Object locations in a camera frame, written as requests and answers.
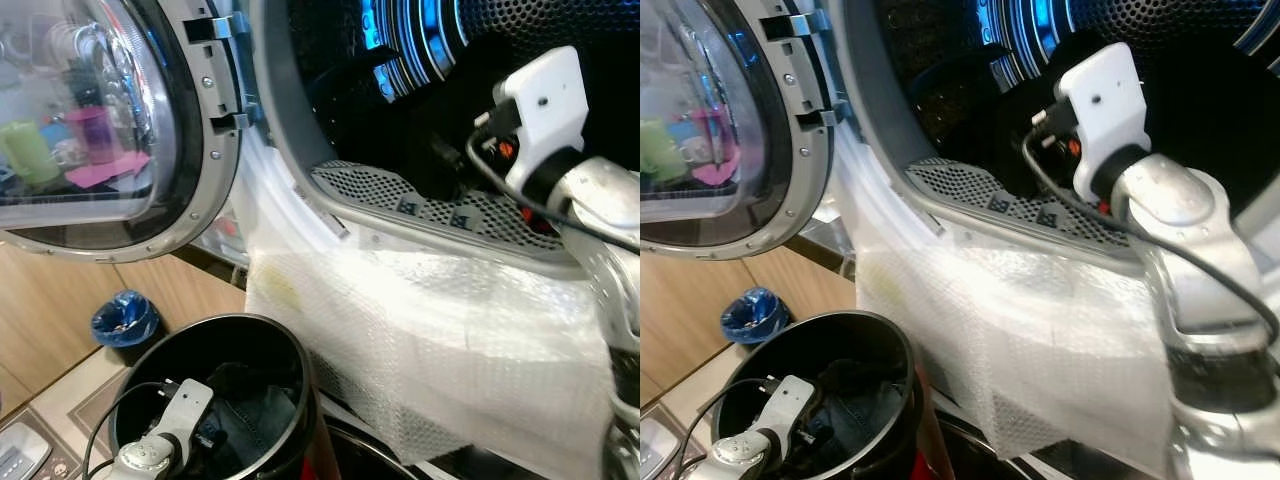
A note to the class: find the clear bubble wrap sheet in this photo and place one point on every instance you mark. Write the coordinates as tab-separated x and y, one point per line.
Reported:
430	340
1020	330

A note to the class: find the silver glass washer door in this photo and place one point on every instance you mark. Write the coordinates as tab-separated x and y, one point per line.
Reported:
195	130
800	150

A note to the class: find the white washing machine body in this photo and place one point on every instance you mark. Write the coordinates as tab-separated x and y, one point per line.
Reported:
270	190
870	190

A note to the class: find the black round laundry bucket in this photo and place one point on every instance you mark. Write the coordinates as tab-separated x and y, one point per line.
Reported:
220	335
830	330

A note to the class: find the red plastic container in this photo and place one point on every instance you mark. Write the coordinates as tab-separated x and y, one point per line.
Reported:
930	440
318	460

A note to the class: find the grey rubber door gasket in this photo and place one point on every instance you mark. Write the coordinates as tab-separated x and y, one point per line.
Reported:
860	80
275	80

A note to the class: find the perforated steel washer drum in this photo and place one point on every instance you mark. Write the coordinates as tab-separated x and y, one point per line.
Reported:
420	30
1010	30

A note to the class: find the grey door hinge bracket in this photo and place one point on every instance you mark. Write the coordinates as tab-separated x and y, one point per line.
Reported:
225	30
805	28

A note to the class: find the black clothes pile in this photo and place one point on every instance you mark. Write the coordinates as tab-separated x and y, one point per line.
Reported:
450	100
1010	110

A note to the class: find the perforated grey lint grille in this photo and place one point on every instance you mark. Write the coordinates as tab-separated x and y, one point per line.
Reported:
370	190
960	185

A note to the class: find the bin with blue bag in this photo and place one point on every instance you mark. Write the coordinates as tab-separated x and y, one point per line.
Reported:
125	318
753	315

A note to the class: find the dark blue denim jeans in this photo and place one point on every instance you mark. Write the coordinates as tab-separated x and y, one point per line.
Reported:
860	415
255	420

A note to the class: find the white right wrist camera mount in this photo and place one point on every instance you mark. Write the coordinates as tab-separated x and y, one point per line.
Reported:
1108	110
548	105

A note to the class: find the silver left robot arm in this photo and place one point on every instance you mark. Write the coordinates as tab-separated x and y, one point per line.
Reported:
145	460
735	460

